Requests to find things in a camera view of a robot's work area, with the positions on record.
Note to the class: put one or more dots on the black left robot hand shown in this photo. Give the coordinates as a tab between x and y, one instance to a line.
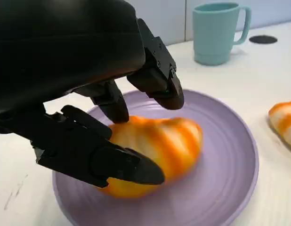
65	58

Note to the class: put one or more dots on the pale green mug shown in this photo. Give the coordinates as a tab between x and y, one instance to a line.
211	42

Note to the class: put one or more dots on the grey-blue partition panel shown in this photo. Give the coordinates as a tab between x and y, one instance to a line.
164	18
272	14

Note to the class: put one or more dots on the orange and white toy bread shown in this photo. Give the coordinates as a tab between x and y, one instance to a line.
173	141
284	122

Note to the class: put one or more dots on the lilac plate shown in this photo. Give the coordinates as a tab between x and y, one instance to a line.
218	176

